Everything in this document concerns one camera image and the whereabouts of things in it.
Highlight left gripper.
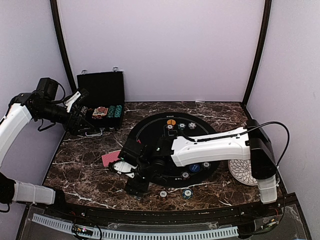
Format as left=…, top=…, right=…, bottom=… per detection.
left=35, top=101, right=94, bottom=136

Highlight orange 100 chip stack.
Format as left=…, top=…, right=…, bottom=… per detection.
left=159, top=190, right=168, bottom=198

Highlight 100 chips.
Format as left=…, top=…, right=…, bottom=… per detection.
left=167, top=124, right=174, bottom=130
left=181, top=171, right=190, bottom=180

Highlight blue small blind button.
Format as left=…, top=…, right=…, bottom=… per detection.
left=189, top=163, right=201, bottom=173

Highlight green-blue 50 chip stack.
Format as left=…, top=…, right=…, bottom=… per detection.
left=182, top=188, right=194, bottom=200

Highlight orange big blind button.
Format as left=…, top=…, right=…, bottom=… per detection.
left=167, top=119, right=176, bottom=126

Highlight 50 chips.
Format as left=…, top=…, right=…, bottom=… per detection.
left=202, top=162, right=211, bottom=170
left=178, top=123, right=186, bottom=130

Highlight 10 chips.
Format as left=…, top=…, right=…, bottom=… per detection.
left=188, top=122, right=196, bottom=130

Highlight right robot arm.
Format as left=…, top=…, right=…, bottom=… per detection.
left=118, top=120, right=279, bottom=217

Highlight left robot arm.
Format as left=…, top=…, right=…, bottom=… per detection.
left=0, top=77, right=96, bottom=218

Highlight card deck in case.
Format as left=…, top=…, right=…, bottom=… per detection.
left=92, top=106, right=108, bottom=119

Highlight green chip row left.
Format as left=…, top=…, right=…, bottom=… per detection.
left=107, top=105, right=116, bottom=118

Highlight green chip row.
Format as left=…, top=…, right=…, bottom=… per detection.
left=113, top=105, right=123, bottom=118
left=107, top=105, right=116, bottom=118

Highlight red card deck in box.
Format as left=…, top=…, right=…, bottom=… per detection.
left=101, top=150, right=121, bottom=167

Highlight green chip row right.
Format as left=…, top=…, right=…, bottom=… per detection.
left=113, top=105, right=123, bottom=118

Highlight black poker chip case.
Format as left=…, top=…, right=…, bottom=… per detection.
left=77, top=70, right=125, bottom=131

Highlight round black poker mat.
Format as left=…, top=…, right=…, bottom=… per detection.
left=127, top=112, right=220, bottom=188

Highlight floral patterned plate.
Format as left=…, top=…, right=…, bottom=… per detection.
left=228, top=159, right=258, bottom=186

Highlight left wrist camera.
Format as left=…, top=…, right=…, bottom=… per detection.
left=63, top=88, right=89, bottom=113

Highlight white cable duct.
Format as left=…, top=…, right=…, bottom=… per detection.
left=31, top=213, right=239, bottom=240

